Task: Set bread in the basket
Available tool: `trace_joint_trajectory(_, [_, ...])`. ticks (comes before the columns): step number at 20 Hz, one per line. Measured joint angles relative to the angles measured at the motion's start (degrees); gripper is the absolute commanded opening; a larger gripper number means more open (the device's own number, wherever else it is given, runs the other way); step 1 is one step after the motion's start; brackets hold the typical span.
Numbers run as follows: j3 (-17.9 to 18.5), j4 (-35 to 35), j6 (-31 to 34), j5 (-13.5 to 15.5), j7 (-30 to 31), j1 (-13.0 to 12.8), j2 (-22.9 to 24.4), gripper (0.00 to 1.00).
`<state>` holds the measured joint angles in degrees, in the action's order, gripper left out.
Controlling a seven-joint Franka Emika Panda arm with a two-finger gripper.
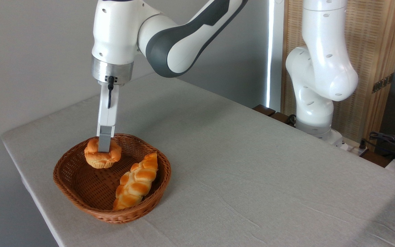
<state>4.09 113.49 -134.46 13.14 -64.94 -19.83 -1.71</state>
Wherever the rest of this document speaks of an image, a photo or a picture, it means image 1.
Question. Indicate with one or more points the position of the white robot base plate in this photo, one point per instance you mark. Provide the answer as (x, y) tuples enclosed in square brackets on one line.
[(343, 142)]

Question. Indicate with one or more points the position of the brown wicker basket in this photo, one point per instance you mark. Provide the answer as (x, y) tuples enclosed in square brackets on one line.
[(87, 188)]

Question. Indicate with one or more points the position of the white vertical frame strip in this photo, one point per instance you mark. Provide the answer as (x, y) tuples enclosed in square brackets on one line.
[(273, 51)]

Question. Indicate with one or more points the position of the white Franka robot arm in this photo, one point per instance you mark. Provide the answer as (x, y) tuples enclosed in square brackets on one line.
[(115, 34)]

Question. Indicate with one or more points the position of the round orange bread bun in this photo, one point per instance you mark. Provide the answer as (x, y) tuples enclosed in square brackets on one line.
[(108, 160)]

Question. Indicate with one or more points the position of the braided golden bread loaf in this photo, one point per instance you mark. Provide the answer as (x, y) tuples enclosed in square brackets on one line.
[(135, 181)]

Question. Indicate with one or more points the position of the dark metal screen hinge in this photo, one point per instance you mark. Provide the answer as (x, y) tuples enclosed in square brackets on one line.
[(383, 83)]

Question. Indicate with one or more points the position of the dark brown wooden furniture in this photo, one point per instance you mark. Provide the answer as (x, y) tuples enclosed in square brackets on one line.
[(269, 112)]

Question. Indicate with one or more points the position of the grey tablecloth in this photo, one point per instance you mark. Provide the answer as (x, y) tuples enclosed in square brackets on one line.
[(252, 171)]

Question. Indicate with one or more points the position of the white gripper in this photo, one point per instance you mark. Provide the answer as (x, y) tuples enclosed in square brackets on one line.
[(108, 113)]

